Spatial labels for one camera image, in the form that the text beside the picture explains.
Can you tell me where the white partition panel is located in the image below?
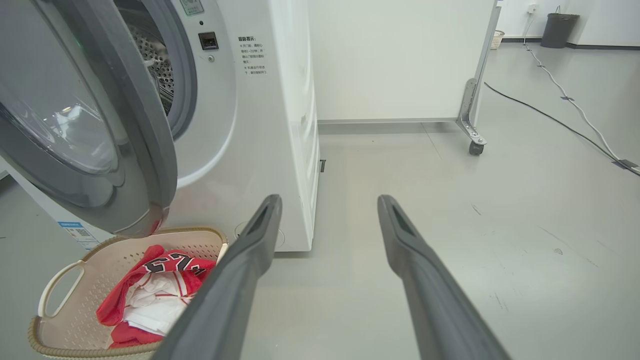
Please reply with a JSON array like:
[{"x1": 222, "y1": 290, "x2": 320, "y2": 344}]
[{"x1": 307, "y1": 0, "x2": 501, "y2": 125}]

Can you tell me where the blue energy label sticker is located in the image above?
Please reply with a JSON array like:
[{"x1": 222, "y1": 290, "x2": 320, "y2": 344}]
[{"x1": 57, "y1": 221, "x2": 101, "y2": 250}]

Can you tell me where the cream perforated laundry basket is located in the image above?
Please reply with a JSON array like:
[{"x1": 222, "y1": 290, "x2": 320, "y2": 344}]
[{"x1": 27, "y1": 226, "x2": 230, "y2": 359}]

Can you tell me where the black floor cable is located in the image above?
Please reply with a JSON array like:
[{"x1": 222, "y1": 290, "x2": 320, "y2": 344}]
[{"x1": 484, "y1": 81, "x2": 640, "y2": 172}]

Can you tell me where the white floor cable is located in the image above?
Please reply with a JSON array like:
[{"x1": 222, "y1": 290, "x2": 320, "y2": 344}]
[{"x1": 522, "y1": 10, "x2": 640, "y2": 176}]

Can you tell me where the dark grey trash bin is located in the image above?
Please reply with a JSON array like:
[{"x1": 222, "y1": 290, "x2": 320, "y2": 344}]
[{"x1": 540, "y1": 12, "x2": 581, "y2": 49}]

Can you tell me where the plain red garment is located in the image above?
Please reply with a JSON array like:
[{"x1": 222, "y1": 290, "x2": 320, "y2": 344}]
[{"x1": 109, "y1": 323, "x2": 166, "y2": 350}]

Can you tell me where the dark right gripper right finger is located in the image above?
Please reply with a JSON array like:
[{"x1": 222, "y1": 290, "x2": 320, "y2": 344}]
[{"x1": 377, "y1": 194, "x2": 511, "y2": 360}]

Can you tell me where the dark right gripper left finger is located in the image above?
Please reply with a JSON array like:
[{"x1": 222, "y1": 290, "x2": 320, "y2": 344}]
[{"x1": 152, "y1": 194, "x2": 284, "y2": 360}]

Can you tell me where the red jersey with white trim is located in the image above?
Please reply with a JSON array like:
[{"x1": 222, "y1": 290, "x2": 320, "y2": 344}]
[{"x1": 96, "y1": 245, "x2": 217, "y2": 337}]

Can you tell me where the washing machine drum with clothes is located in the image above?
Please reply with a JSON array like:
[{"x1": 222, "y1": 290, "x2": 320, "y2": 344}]
[{"x1": 127, "y1": 22, "x2": 176, "y2": 117}]

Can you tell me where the silver metal partition leg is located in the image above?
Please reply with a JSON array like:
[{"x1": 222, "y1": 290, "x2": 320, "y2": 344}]
[{"x1": 456, "y1": 5, "x2": 502, "y2": 146}]

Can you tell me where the white front-load washing machine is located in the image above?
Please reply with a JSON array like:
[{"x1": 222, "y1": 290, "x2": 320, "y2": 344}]
[{"x1": 0, "y1": 0, "x2": 321, "y2": 252}]

